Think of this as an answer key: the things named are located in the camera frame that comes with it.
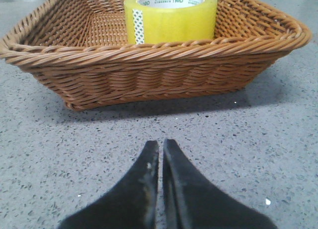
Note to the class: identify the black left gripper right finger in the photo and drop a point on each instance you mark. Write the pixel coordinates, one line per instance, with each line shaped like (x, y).
(191, 201)

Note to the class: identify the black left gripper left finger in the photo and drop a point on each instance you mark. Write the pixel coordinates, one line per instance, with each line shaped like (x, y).
(130, 204)

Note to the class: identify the brown wicker basket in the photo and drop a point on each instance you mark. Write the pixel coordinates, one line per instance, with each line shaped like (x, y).
(79, 50)

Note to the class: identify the yellow packing tape roll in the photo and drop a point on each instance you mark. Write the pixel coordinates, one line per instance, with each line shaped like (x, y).
(162, 21)

